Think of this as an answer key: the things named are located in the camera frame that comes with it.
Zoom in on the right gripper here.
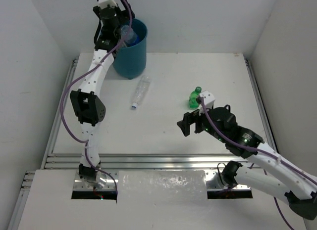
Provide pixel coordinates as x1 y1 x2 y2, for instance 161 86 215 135
177 102 226 143

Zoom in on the clear bottle blue label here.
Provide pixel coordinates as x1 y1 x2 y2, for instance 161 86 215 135
121 25 139 47

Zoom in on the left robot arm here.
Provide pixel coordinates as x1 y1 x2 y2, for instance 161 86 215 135
70 0 135 184

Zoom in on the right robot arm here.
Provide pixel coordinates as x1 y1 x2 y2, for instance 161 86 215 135
177 105 317 220

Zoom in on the teal plastic bin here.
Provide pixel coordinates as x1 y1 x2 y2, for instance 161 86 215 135
113 19 148 80

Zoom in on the green plastic bottle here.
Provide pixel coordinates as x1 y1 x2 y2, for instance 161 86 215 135
188 87 202 109

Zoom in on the clear bottle blue cap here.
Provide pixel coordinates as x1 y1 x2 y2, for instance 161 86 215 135
131 75 151 110

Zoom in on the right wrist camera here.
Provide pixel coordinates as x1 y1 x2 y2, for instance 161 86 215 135
196 90 215 109

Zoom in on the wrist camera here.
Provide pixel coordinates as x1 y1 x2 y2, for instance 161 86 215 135
196 90 215 109
97 0 118 9

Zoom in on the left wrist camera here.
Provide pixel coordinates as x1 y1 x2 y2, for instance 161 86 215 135
97 0 118 9

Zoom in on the aluminium front rail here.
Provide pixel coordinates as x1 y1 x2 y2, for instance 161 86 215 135
41 154 252 170

